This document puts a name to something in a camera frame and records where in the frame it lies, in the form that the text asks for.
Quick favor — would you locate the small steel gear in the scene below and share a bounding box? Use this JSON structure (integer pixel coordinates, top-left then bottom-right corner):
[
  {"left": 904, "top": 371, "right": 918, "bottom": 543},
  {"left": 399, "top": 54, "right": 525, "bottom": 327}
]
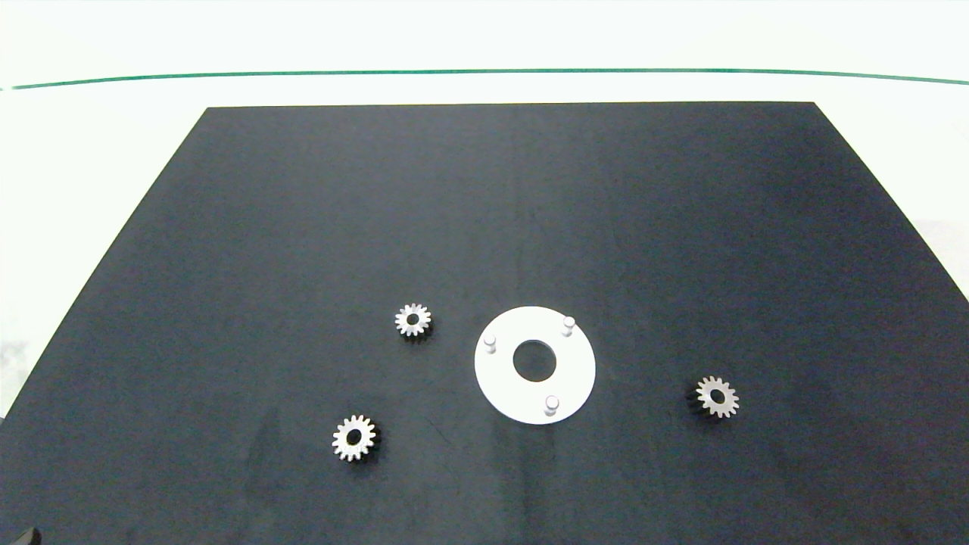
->
[
  {"left": 695, "top": 375, "right": 740, "bottom": 419},
  {"left": 394, "top": 303, "right": 433, "bottom": 339},
  {"left": 331, "top": 414, "right": 378, "bottom": 462}
]

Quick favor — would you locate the white round plate with pins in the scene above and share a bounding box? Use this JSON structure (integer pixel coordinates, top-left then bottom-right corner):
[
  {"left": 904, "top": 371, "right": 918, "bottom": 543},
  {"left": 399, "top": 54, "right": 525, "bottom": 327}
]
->
[{"left": 474, "top": 306, "right": 597, "bottom": 425}]

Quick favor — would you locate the black rubber mat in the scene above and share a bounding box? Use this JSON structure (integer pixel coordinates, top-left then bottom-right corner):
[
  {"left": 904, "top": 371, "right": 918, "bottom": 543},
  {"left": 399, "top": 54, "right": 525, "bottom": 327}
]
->
[{"left": 0, "top": 101, "right": 969, "bottom": 545}]

